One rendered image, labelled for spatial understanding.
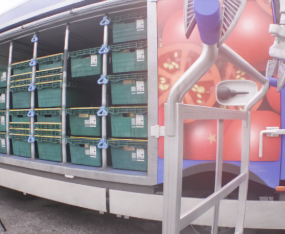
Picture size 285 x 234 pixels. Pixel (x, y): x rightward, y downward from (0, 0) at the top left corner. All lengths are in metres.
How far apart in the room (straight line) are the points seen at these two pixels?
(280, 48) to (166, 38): 1.04
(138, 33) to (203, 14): 1.83
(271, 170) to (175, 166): 1.32
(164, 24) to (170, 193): 1.54
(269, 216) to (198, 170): 0.62
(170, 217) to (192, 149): 1.24
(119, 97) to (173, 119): 1.64
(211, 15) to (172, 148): 0.25
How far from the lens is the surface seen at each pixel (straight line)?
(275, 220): 1.85
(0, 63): 3.70
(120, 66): 2.13
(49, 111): 2.52
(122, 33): 2.20
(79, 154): 2.31
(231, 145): 1.68
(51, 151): 2.54
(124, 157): 2.07
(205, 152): 1.69
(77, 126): 2.30
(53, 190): 2.39
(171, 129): 0.45
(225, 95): 1.65
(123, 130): 2.06
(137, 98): 2.01
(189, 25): 0.37
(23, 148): 2.87
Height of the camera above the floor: 1.07
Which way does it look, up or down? 1 degrees up
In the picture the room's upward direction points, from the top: straight up
